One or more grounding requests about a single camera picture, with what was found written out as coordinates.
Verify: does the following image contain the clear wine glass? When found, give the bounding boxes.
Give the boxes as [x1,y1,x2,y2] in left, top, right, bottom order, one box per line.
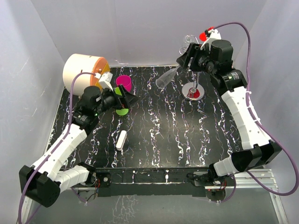
[182,35,197,49]

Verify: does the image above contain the chrome wine glass rack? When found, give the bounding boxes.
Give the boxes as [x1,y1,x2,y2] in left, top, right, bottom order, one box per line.
[181,35,206,101]

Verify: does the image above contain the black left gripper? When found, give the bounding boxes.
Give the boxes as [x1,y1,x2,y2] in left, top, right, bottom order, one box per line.
[94,84,140,116]

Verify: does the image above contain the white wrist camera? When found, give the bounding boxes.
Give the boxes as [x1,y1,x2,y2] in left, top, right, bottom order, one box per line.
[200,27,221,50]
[95,72,113,90]

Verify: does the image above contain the red wine glass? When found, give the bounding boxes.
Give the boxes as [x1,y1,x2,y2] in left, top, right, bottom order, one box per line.
[199,32,207,42]

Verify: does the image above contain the purple cable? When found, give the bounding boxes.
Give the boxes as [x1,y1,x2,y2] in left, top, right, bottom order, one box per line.
[212,22,297,203]
[17,72,98,224]

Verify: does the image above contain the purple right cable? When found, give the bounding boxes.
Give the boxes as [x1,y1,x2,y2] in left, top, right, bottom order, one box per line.
[212,22,297,203]

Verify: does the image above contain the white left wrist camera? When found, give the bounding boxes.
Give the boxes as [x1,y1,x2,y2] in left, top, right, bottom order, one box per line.
[95,72,113,90]

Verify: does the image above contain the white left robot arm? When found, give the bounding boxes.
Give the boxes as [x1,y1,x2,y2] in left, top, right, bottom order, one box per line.
[19,54,139,207]

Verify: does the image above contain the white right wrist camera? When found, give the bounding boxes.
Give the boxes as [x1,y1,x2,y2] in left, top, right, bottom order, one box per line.
[200,27,221,50]

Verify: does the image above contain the clear champagne flute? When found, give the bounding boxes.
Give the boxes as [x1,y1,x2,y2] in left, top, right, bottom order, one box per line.
[156,65,185,89]

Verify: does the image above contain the small white bar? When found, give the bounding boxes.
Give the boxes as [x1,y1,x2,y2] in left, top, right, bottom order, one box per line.
[116,130,127,151]

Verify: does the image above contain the green wine glass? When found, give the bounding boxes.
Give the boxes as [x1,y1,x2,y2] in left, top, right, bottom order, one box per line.
[115,87,129,116]

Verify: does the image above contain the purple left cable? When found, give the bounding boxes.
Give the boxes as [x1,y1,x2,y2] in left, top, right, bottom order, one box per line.
[17,72,98,224]

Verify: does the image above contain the white orange cylinder drum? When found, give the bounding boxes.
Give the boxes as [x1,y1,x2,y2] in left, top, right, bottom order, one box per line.
[63,54,110,96]

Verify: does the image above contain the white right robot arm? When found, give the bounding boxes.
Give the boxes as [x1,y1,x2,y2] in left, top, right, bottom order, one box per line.
[177,40,282,185]

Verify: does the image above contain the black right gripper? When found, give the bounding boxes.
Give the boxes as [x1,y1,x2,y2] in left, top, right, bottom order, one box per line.
[178,43,217,76]

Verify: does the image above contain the black front base bar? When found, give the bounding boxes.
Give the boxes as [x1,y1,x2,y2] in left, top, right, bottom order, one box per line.
[94,167,234,198]

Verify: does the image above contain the pink wine glass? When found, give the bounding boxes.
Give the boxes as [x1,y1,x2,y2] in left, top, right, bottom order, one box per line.
[116,75,132,92]

